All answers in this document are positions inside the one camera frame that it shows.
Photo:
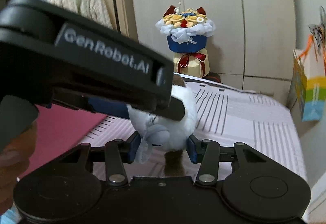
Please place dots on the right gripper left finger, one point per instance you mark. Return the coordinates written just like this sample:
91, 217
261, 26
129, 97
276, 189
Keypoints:
118, 152

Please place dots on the person's left hand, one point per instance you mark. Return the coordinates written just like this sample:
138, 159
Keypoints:
14, 162

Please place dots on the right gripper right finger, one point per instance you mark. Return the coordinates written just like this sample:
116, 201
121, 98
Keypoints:
206, 153

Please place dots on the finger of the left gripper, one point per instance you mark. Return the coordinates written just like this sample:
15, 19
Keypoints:
107, 107

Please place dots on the flower bouquet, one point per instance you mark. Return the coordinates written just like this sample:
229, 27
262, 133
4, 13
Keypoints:
187, 33

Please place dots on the striped pink bed sheet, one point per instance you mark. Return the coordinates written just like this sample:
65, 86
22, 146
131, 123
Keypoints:
225, 115

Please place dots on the white panda plush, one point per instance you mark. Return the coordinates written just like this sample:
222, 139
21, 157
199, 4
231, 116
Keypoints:
166, 135

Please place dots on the colourful paper gift bag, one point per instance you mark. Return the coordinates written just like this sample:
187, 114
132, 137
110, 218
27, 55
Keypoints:
309, 80

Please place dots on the beige wardrobe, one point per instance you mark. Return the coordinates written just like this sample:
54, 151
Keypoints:
248, 43

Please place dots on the pink storage box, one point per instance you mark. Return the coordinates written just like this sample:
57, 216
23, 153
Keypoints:
59, 129

